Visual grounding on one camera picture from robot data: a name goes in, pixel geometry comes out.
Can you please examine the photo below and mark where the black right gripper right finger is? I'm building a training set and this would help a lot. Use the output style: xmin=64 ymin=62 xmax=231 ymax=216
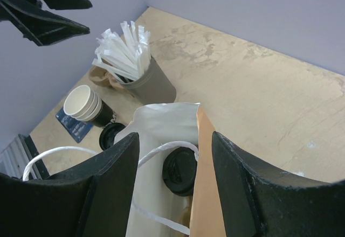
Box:
xmin=212 ymin=132 xmax=344 ymax=236

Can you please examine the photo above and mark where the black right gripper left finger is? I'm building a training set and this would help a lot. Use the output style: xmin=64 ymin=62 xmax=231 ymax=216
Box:
xmin=1 ymin=133 xmax=140 ymax=236

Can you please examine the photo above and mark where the brown paper takeout bag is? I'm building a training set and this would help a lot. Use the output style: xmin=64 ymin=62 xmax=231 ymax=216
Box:
xmin=23 ymin=102 xmax=226 ymax=237

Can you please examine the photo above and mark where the black plastic cup lid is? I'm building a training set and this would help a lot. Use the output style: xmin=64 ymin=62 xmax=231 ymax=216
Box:
xmin=162 ymin=147 xmax=197 ymax=197

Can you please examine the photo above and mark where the blue battery blister pack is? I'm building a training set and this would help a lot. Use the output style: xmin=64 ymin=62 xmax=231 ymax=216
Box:
xmin=56 ymin=108 xmax=93 ymax=143

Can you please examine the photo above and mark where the stack of paper cups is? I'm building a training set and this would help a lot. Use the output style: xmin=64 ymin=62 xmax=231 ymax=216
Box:
xmin=63 ymin=85 xmax=117 ymax=128

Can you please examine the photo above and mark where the grey straw holder cup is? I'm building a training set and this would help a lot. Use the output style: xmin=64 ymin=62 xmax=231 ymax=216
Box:
xmin=120 ymin=57 xmax=177 ymax=105

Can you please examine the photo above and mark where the aluminium rail frame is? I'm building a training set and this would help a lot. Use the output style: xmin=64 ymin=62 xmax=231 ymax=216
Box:
xmin=1 ymin=134 xmax=50 ymax=179

